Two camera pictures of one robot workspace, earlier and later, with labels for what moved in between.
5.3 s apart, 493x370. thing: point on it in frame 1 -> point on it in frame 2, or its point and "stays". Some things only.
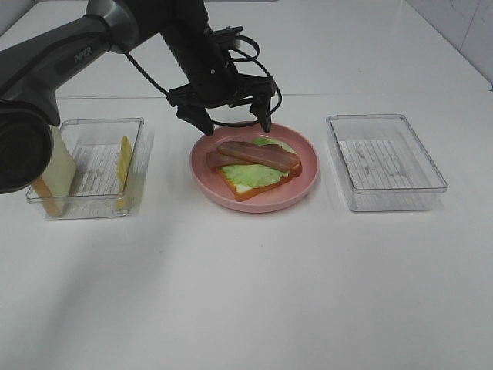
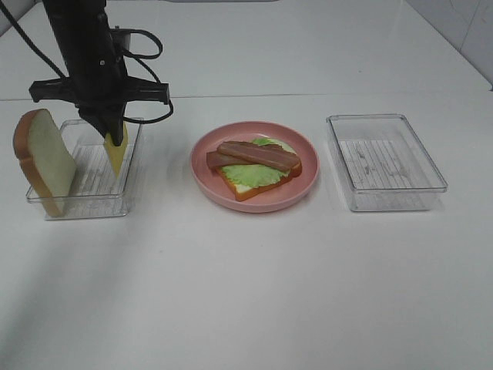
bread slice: (243, 192) stays
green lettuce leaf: (248, 175) stays
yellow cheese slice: (126, 153) -> (116, 153)
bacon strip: (260, 154) stays
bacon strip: (216, 159) stays
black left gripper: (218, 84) -> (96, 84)
